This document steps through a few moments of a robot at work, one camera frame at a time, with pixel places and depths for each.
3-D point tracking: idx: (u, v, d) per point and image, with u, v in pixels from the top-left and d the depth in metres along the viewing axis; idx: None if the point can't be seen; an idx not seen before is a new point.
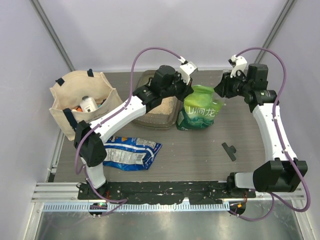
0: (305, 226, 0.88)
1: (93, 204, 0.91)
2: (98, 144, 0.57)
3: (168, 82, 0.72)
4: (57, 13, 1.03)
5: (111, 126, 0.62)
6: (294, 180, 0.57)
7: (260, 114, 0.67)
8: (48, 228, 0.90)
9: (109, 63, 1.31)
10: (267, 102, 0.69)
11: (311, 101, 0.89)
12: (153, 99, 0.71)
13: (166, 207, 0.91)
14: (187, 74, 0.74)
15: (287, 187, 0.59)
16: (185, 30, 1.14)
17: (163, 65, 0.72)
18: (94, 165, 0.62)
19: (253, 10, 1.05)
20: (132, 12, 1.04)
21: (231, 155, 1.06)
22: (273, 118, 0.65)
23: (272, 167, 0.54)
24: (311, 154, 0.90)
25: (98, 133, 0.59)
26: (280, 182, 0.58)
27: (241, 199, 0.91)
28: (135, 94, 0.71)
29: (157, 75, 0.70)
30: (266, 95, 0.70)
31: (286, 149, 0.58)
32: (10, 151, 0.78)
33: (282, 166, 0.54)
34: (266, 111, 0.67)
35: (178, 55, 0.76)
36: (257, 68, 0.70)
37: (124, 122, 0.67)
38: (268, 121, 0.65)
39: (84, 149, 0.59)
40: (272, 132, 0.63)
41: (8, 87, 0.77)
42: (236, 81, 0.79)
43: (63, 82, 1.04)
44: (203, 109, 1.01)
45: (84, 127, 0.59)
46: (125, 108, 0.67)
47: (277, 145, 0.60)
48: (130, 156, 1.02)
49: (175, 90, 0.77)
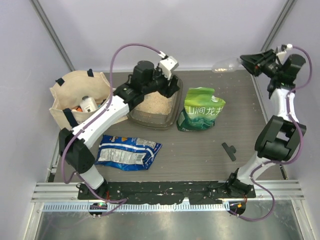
0: (305, 226, 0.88)
1: (92, 204, 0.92)
2: (83, 149, 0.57)
3: (148, 77, 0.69)
4: (56, 13, 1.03)
5: (94, 130, 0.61)
6: (292, 144, 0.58)
7: (275, 94, 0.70)
8: (48, 228, 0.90)
9: (109, 63, 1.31)
10: (284, 89, 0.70)
11: (309, 101, 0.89)
12: (135, 97, 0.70)
13: (166, 207, 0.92)
14: (168, 70, 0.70)
15: (284, 152, 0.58)
16: (185, 29, 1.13)
17: (141, 60, 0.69)
18: (84, 170, 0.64)
19: (253, 9, 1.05)
20: (132, 11, 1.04)
21: (231, 155, 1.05)
22: (286, 97, 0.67)
23: (272, 121, 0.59)
24: (311, 154, 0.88)
25: (81, 139, 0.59)
26: (278, 145, 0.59)
27: (241, 199, 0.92)
28: (116, 93, 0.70)
29: (135, 71, 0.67)
30: (285, 86, 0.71)
31: (290, 113, 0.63)
32: (10, 151, 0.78)
33: (282, 122, 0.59)
34: (282, 92, 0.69)
35: (157, 50, 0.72)
36: (291, 63, 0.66)
37: (108, 124, 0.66)
38: (281, 98, 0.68)
39: (69, 155, 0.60)
40: (281, 102, 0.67)
41: (8, 88, 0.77)
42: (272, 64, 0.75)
43: (63, 82, 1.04)
44: (203, 107, 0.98)
45: (67, 135, 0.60)
46: (107, 109, 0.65)
47: (284, 111, 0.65)
48: (129, 156, 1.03)
49: (157, 85, 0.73)
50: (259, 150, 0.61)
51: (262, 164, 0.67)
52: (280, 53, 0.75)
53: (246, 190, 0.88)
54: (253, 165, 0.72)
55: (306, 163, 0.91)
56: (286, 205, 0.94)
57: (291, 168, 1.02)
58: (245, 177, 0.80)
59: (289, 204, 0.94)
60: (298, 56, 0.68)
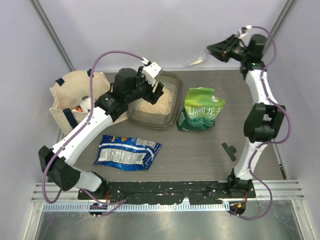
0: (305, 226, 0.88)
1: (93, 204, 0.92)
2: (64, 168, 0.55)
3: (131, 85, 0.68)
4: (56, 13, 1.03)
5: (75, 146, 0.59)
6: (277, 123, 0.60)
7: (250, 77, 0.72)
8: (48, 228, 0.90)
9: (109, 63, 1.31)
10: (256, 69, 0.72)
11: (309, 101, 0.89)
12: (118, 106, 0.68)
13: (166, 207, 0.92)
14: (153, 76, 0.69)
15: (271, 133, 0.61)
16: (185, 29, 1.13)
17: (124, 68, 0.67)
18: (68, 188, 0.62)
19: (253, 10, 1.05)
20: (132, 11, 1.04)
21: (231, 155, 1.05)
22: (261, 78, 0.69)
23: (256, 109, 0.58)
24: (311, 154, 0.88)
25: (62, 157, 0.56)
26: (265, 128, 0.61)
27: (241, 199, 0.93)
28: (97, 104, 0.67)
29: (117, 80, 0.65)
30: (257, 65, 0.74)
31: (269, 97, 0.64)
32: (10, 151, 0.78)
33: (264, 107, 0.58)
34: (255, 73, 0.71)
35: (140, 57, 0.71)
36: (255, 42, 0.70)
37: (91, 137, 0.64)
38: (256, 80, 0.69)
39: (51, 174, 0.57)
40: (257, 85, 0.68)
41: (8, 87, 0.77)
42: (238, 47, 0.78)
43: (63, 82, 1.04)
44: (203, 108, 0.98)
45: (47, 153, 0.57)
46: (88, 122, 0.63)
47: (262, 95, 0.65)
48: (130, 156, 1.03)
49: (141, 92, 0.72)
50: (250, 136, 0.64)
51: (256, 148, 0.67)
52: (243, 37, 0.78)
53: (248, 189, 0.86)
54: (249, 154, 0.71)
55: (306, 163, 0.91)
56: (286, 205, 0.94)
57: (290, 168, 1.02)
58: (245, 172, 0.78)
59: (289, 204, 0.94)
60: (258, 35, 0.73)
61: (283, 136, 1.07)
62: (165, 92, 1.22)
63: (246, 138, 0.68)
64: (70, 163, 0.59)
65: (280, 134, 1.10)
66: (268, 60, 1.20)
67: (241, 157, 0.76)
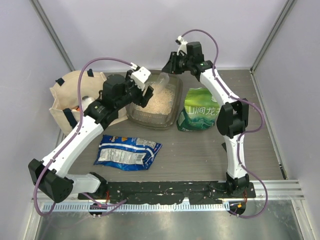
0: (305, 227, 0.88)
1: (92, 204, 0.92)
2: (55, 181, 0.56)
3: (120, 92, 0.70)
4: (56, 13, 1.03)
5: (65, 158, 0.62)
6: (245, 115, 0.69)
7: (205, 78, 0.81)
8: (49, 228, 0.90)
9: (109, 63, 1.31)
10: (207, 69, 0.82)
11: (309, 101, 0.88)
12: (108, 114, 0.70)
13: (166, 207, 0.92)
14: (143, 82, 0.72)
15: (243, 124, 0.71)
16: (185, 29, 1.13)
17: (110, 76, 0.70)
18: (62, 199, 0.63)
19: (253, 10, 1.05)
20: (132, 11, 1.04)
21: None
22: (215, 78, 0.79)
23: (226, 110, 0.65)
24: (311, 155, 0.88)
25: (53, 170, 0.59)
26: (238, 122, 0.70)
27: (241, 199, 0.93)
28: (87, 113, 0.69)
29: (106, 88, 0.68)
30: (205, 64, 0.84)
31: (230, 95, 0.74)
32: (10, 151, 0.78)
33: (231, 106, 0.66)
34: (208, 74, 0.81)
35: (129, 63, 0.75)
36: (192, 47, 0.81)
37: (81, 147, 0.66)
38: (211, 80, 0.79)
39: (44, 186, 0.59)
40: (214, 85, 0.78)
41: (8, 87, 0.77)
42: (181, 59, 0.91)
43: (63, 82, 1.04)
44: (204, 107, 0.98)
45: (37, 166, 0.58)
46: (78, 133, 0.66)
47: (224, 94, 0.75)
48: (129, 156, 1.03)
49: (131, 97, 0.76)
50: (227, 133, 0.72)
51: (238, 142, 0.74)
52: (181, 47, 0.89)
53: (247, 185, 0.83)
54: (234, 150, 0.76)
55: (306, 164, 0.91)
56: (286, 205, 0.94)
57: (290, 168, 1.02)
58: (239, 169, 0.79)
59: (289, 204, 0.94)
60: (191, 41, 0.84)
61: (284, 136, 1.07)
62: (165, 92, 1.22)
63: (225, 136, 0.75)
64: (61, 174, 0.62)
65: (280, 134, 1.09)
66: (268, 60, 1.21)
67: (229, 157, 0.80)
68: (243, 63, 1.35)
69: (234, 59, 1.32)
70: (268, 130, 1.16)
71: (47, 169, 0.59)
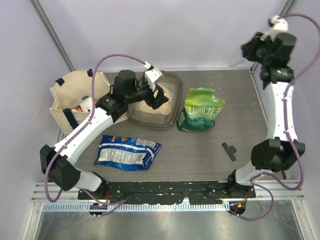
0: (305, 226, 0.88)
1: (93, 204, 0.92)
2: (66, 167, 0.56)
3: (131, 87, 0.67)
4: (56, 13, 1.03)
5: (77, 145, 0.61)
6: (290, 160, 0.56)
7: (271, 93, 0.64)
8: (49, 228, 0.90)
9: (109, 64, 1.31)
10: (279, 82, 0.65)
11: (309, 101, 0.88)
12: (118, 107, 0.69)
13: (166, 207, 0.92)
14: (152, 82, 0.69)
15: (281, 166, 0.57)
16: (185, 29, 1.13)
17: (123, 69, 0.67)
18: (68, 187, 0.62)
19: (253, 10, 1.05)
20: (132, 11, 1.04)
21: (232, 155, 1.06)
22: (283, 99, 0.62)
23: (270, 145, 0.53)
24: (311, 154, 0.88)
25: (64, 156, 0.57)
26: (276, 162, 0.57)
27: (241, 199, 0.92)
28: (98, 105, 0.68)
29: (116, 82, 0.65)
30: (282, 73, 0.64)
31: (288, 130, 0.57)
32: (10, 151, 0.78)
33: (279, 144, 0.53)
34: (277, 91, 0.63)
35: (143, 61, 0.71)
36: (282, 43, 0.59)
37: (91, 136, 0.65)
38: (277, 101, 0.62)
39: (53, 174, 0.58)
40: (277, 110, 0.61)
41: (8, 87, 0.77)
42: (261, 47, 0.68)
43: (63, 82, 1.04)
44: (204, 107, 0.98)
45: (48, 152, 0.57)
46: (89, 122, 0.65)
47: (280, 125, 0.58)
48: (130, 156, 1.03)
49: (142, 96, 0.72)
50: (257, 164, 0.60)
51: (261, 174, 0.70)
52: (269, 32, 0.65)
53: (247, 189, 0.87)
54: (252, 173, 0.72)
55: (306, 164, 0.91)
56: (286, 205, 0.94)
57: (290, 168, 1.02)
58: (245, 182, 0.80)
59: (289, 204, 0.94)
60: (288, 34, 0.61)
61: None
62: (165, 92, 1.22)
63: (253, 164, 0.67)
64: (71, 161, 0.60)
65: None
66: None
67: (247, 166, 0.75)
68: (243, 63, 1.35)
69: (234, 59, 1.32)
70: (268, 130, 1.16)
71: (59, 155, 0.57)
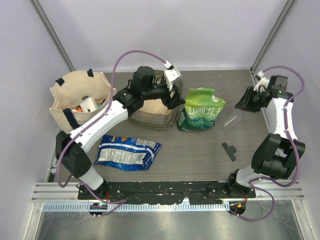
0: (305, 226, 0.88)
1: (93, 204, 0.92)
2: (80, 154, 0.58)
3: (148, 83, 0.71)
4: (56, 13, 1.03)
5: (91, 134, 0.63)
6: (289, 162, 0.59)
7: (272, 105, 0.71)
8: (49, 228, 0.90)
9: (110, 64, 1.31)
10: (281, 98, 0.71)
11: (309, 101, 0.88)
12: (135, 102, 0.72)
13: (166, 207, 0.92)
14: (170, 81, 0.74)
15: (282, 170, 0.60)
16: (185, 29, 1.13)
17: (142, 66, 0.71)
18: (78, 175, 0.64)
19: (253, 10, 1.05)
20: (132, 11, 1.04)
21: (231, 155, 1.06)
22: (284, 108, 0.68)
23: (270, 139, 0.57)
24: (311, 155, 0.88)
25: (79, 142, 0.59)
26: (276, 163, 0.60)
27: (241, 199, 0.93)
28: (116, 98, 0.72)
29: (135, 77, 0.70)
30: (283, 93, 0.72)
31: (288, 130, 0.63)
32: (10, 151, 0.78)
33: (279, 140, 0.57)
34: (279, 103, 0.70)
35: (163, 60, 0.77)
36: (276, 77, 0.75)
37: (106, 128, 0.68)
38: (278, 110, 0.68)
39: (66, 159, 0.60)
40: (278, 115, 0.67)
41: (8, 87, 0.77)
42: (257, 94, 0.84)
43: (63, 82, 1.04)
44: (204, 107, 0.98)
45: (64, 138, 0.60)
46: (106, 113, 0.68)
47: (281, 126, 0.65)
48: (129, 157, 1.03)
49: (157, 94, 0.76)
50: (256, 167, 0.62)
51: (259, 178, 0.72)
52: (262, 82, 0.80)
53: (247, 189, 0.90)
54: (251, 175, 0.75)
55: (306, 164, 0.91)
56: (286, 205, 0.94)
57: None
58: (244, 183, 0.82)
59: (289, 204, 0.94)
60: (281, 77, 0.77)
61: None
62: None
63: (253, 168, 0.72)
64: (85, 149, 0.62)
65: None
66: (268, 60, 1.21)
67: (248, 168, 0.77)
68: (243, 63, 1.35)
69: (234, 59, 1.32)
70: (268, 130, 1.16)
71: (73, 141, 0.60)
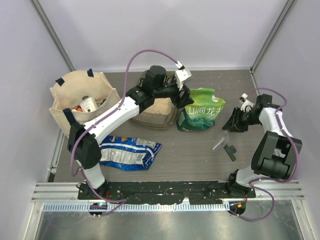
0: (305, 226, 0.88)
1: (93, 204, 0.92)
2: (93, 145, 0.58)
3: (160, 82, 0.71)
4: (56, 14, 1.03)
5: (105, 127, 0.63)
6: (289, 160, 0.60)
7: (263, 112, 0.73)
8: (49, 228, 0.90)
9: (110, 64, 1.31)
10: (270, 108, 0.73)
11: (309, 101, 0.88)
12: (146, 100, 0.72)
13: (166, 207, 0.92)
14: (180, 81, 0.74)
15: (284, 169, 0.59)
16: (185, 29, 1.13)
17: (154, 65, 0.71)
18: (89, 167, 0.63)
19: (253, 10, 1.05)
20: (132, 11, 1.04)
21: (232, 155, 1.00)
22: (275, 113, 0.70)
23: (268, 136, 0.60)
24: (311, 154, 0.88)
25: (92, 134, 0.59)
26: (277, 162, 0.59)
27: (241, 199, 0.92)
28: (128, 94, 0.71)
29: (148, 75, 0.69)
30: (271, 104, 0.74)
31: (283, 128, 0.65)
32: (10, 151, 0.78)
33: (276, 137, 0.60)
34: (270, 110, 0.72)
35: (175, 60, 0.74)
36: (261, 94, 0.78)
37: (118, 122, 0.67)
38: (270, 115, 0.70)
39: (78, 150, 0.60)
40: (271, 118, 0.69)
41: (8, 87, 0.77)
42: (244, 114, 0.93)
43: (63, 82, 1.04)
44: (204, 107, 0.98)
45: (78, 129, 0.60)
46: (119, 108, 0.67)
47: (276, 126, 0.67)
48: (129, 157, 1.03)
49: (167, 93, 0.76)
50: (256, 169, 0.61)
51: (259, 178, 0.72)
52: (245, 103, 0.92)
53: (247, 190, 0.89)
54: (252, 176, 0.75)
55: (306, 164, 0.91)
56: (286, 205, 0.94)
57: None
58: (244, 183, 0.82)
59: (289, 204, 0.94)
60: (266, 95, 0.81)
61: None
62: None
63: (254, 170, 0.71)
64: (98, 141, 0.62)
65: None
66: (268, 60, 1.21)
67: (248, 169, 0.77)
68: (243, 63, 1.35)
69: (234, 59, 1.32)
70: None
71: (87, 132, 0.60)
